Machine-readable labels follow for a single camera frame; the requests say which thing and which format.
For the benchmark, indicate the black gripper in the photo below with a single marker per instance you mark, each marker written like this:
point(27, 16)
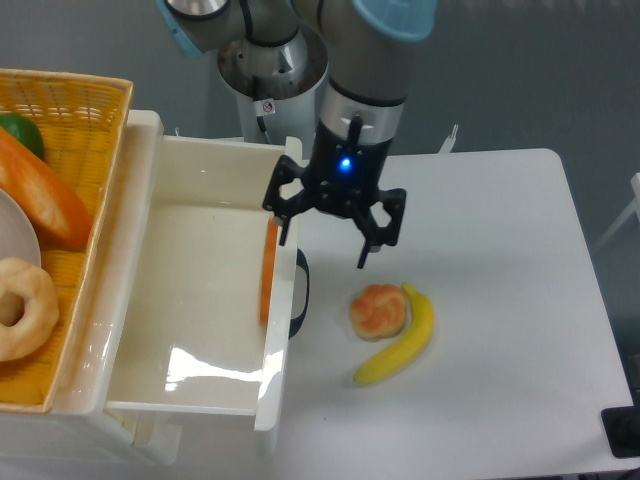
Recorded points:
point(341, 172)

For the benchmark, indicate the orange bread slice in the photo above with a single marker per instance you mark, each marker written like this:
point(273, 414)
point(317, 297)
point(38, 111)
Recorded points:
point(268, 264)

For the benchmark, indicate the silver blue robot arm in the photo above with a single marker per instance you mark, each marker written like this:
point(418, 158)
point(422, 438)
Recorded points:
point(336, 73)

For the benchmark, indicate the round swirled bread roll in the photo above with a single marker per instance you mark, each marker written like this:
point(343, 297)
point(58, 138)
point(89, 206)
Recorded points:
point(379, 312)

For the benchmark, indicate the open upper white drawer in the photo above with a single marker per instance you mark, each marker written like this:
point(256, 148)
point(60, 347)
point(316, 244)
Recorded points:
point(192, 343)

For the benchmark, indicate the white drawer cabinet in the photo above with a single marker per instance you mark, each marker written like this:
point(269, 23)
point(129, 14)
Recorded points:
point(80, 426)

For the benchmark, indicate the yellow banana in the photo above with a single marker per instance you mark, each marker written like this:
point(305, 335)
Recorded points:
point(408, 344)

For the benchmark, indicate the yellow woven basket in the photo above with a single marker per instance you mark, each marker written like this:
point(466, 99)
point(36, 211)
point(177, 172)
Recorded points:
point(82, 120)

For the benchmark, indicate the orange baguette loaf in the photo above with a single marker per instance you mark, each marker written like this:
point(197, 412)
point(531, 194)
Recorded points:
point(57, 213)

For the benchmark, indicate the green avocado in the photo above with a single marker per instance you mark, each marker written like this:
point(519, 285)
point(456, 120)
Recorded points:
point(25, 131)

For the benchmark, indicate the beige plate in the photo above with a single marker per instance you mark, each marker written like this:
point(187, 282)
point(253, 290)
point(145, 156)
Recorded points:
point(17, 235)

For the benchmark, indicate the beige donut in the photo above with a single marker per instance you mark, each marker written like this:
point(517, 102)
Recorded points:
point(29, 308)

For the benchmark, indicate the black device at edge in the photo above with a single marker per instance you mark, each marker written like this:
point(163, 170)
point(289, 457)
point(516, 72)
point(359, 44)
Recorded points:
point(622, 430)

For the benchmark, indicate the black drawer handle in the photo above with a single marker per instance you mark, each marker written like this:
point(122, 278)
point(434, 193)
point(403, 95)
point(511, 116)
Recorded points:
point(301, 294)

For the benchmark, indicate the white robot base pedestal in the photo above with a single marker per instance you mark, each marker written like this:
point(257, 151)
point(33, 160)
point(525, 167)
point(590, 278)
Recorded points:
point(272, 121)

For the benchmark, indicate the white table frame bracket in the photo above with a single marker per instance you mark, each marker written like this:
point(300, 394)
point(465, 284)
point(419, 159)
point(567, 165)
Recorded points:
point(450, 141)

